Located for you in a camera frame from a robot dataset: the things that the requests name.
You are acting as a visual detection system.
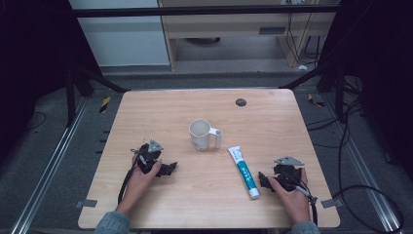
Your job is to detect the thin black floor cable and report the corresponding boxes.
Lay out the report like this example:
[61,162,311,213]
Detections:
[19,111,48,133]

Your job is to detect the white cup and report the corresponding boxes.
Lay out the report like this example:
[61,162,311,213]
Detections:
[188,118,224,152]

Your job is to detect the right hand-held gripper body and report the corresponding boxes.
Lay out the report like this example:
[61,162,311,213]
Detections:
[272,155,306,193]

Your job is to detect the black looped floor cable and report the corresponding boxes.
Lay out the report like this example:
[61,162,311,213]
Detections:
[330,97,405,234]

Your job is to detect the black frame leg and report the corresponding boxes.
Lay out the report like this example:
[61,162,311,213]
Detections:
[278,61,347,125]
[63,62,131,129]

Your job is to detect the person's right hand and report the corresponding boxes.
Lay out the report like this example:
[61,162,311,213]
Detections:
[268,167,312,225]

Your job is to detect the white cabinet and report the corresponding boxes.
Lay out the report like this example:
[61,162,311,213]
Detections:
[67,0,171,68]

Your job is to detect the grey metal table bracket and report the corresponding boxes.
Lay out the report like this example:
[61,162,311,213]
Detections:
[74,198,98,210]
[320,198,345,210]

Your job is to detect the white and teal toothpaste tube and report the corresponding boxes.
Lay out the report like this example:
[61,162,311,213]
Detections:
[227,145,261,201]

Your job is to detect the black horizontal frame bar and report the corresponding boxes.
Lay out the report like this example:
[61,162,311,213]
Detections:
[68,4,341,19]

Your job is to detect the light wooden desk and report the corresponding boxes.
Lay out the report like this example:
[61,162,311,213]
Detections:
[157,0,340,71]

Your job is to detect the person's left hand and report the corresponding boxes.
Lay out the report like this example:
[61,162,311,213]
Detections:
[116,151,163,218]

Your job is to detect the hanging black desk cables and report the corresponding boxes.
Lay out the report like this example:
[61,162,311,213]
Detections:
[284,12,323,66]

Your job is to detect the yellow and black floor tape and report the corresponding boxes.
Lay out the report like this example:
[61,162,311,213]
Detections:
[307,93,325,108]
[98,96,112,114]

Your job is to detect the black curtain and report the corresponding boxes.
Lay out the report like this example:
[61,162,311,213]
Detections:
[0,0,101,164]
[316,0,413,181]

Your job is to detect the aluminium floor rail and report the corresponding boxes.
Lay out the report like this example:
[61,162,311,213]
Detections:
[322,94,402,234]
[9,97,91,234]

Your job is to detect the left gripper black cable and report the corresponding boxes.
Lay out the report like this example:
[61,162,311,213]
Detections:
[116,147,144,205]

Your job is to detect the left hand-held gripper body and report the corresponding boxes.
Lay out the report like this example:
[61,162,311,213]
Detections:
[131,138,165,175]

